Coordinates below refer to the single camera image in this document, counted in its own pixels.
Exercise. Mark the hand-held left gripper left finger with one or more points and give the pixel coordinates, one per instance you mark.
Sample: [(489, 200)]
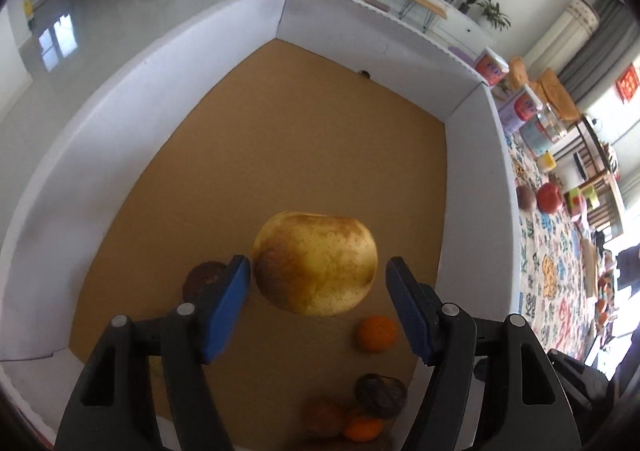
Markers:
[(227, 311)]

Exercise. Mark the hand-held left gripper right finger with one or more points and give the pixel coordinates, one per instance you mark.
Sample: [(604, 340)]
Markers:
[(407, 311)]

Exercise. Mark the small orange tangerine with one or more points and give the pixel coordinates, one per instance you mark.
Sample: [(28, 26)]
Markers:
[(376, 333), (362, 428)]

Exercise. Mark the large dark brown fruit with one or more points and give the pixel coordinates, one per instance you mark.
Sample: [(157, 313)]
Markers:
[(204, 277)]

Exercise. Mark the small dark wrinkled fruit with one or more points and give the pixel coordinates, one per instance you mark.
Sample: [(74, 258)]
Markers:
[(380, 395)]

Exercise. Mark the large yellow pear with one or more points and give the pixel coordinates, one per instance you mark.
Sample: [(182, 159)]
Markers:
[(315, 263)]

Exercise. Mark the purple sweet potato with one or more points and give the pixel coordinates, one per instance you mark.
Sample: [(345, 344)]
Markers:
[(325, 418)]

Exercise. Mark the white cardboard box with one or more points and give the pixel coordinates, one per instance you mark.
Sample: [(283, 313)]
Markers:
[(150, 96)]

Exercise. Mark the printed woven tablecloth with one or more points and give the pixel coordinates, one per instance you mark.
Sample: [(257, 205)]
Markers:
[(555, 251)]

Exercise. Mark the brown-green round fruit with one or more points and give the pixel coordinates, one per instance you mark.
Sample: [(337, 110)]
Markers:
[(526, 198)]

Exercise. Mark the red apple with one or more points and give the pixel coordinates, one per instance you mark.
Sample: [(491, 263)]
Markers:
[(550, 198)]

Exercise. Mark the pink dotted bag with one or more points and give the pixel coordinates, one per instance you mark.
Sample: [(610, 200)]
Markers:
[(577, 206)]

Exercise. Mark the yellow cap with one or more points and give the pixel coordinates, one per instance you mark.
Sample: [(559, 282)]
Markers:
[(547, 161)]

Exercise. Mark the clear jar with blue label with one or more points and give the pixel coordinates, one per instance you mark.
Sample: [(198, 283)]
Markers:
[(537, 138)]

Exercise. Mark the wooden chair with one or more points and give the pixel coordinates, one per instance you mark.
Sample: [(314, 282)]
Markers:
[(597, 166)]

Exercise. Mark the tan cushion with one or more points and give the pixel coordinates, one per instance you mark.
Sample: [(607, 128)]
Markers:
[(519, 73), (557, 93)]

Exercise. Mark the small wooden bench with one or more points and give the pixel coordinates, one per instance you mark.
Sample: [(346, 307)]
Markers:
[(424, 3)]

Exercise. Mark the small green potted plant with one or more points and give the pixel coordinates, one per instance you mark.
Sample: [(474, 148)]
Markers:
[(467, 2)]

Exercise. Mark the grey curtain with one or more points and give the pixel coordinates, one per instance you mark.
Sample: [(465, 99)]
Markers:
[(600, 51)]

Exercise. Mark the red wall decoration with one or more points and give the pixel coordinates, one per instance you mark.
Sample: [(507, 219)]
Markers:
[(629, 83)]

